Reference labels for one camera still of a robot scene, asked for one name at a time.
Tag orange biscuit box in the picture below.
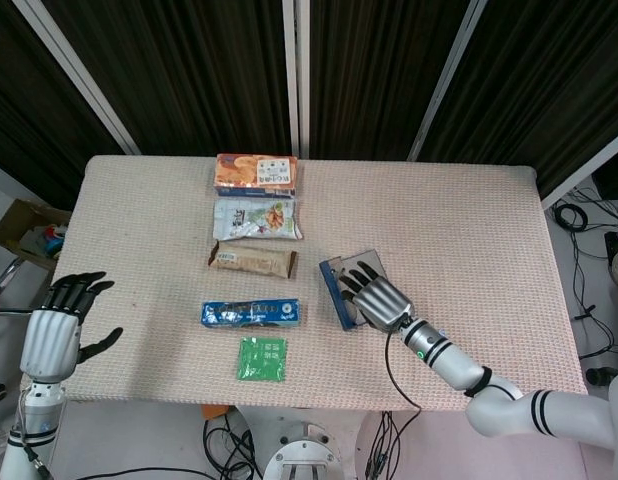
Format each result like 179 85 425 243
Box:
212 152 299 199

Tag chrome metal tube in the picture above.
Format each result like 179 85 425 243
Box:
0 257 30 321

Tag white green snack bag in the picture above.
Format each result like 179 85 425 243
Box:
212 197 305 242

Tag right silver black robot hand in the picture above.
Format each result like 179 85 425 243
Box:
337 259 416 334

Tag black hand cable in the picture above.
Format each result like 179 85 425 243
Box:
363 322 424 480

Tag black floor cable bundle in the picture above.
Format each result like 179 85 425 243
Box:
202 417 264 480
551 187 618 361

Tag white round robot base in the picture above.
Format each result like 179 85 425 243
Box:
262 420 345 480

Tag pink woven table cloth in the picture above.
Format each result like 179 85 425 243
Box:
51 153 590 416

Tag brown cardboard box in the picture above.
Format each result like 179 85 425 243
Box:
0 198 73 271

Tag black cylindrical floor device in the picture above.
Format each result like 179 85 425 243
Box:
587 366 618 387

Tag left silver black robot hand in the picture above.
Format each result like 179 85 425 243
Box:
19 271 124 384

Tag brown snack bar wrapper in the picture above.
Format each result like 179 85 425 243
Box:
207 240 299 279

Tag white partition frame post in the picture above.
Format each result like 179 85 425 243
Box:
281 0 311 160
11 0 141 155
407 0 488 162
541 127 618 211

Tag dark pleated curtain panel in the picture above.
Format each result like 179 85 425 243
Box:
307 0 474 161
421 0 618 200
41 0 296 159
0 0 129 211

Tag blue biscuit package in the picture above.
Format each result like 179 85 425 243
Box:
199 298 304 330

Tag green foil sachet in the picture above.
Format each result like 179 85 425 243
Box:
236 336 289 383

